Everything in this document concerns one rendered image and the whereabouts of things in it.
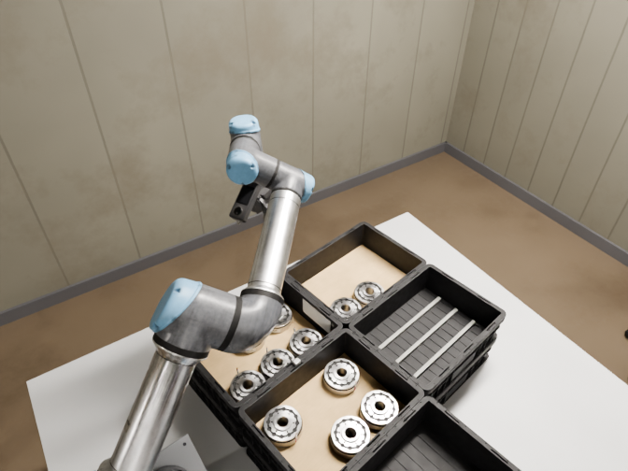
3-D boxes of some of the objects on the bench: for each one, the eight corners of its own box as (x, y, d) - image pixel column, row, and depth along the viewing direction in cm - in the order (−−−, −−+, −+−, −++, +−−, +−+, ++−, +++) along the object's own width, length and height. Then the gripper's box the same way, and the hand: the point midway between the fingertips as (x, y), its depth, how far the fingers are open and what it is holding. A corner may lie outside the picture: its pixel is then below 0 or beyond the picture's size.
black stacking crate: (243, 452, 141) (239, 431, 133) (186, 383, 158) (179, 362, 150) (342, 370, 162) (344, 348, 154) (282, 317, 178) (281, 294, 170)
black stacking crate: (415, 435, 145) (421, 414, 137) (342, 370, 162) (344, 348, 154) (491, 357, 166) (499, 335, 158) (419, 306, 182) (423, 284, 174)
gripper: (292, 169, 132) (299, 226, 145) (233, 154, 140) (244, 210, 153) (276, 187, 127) (284, 245, 140) (214, 170, 135) (227, 226, 148)
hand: (258, 233), depth 145 cm, fingers open, 14 cm apart
